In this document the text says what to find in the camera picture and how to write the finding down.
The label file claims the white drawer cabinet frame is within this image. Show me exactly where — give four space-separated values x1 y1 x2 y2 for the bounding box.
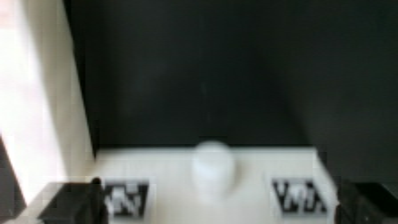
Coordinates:
0 0 100 224

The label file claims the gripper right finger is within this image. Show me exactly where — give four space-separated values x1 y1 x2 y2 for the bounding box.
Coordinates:
335 181 398 224

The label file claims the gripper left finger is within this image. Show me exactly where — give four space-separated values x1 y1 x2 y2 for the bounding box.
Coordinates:
40 178 109 224

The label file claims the white drawer box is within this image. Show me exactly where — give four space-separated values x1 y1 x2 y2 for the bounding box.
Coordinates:
91 142 338 224

